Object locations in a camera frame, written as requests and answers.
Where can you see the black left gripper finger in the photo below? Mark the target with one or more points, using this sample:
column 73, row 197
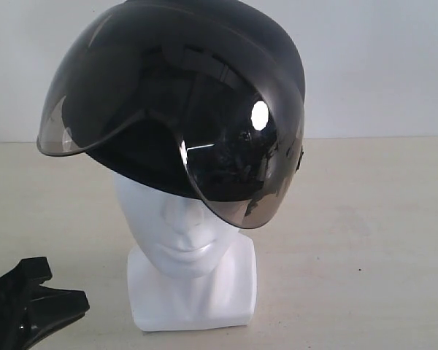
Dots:
column 46, row 311
column 28, row 272

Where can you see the black helmet with visor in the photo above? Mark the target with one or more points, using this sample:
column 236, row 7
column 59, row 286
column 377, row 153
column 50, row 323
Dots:
column 200, row 99

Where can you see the white mannequin head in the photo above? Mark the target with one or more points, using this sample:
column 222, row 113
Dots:
column 189, row 270

